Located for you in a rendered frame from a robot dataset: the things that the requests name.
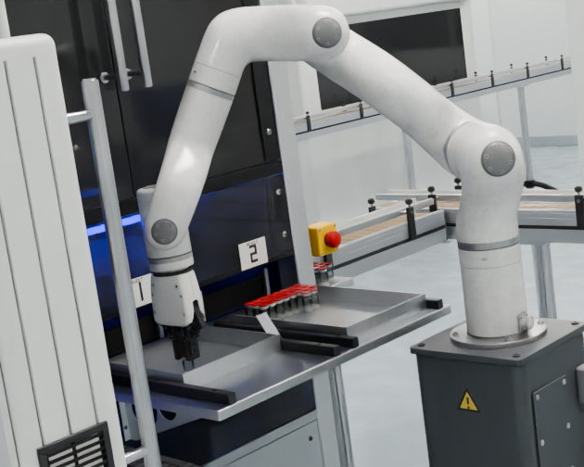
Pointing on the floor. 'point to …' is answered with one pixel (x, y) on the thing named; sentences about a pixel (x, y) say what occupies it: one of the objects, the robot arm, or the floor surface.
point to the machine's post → (302, 274)
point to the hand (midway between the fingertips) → (185, 347)
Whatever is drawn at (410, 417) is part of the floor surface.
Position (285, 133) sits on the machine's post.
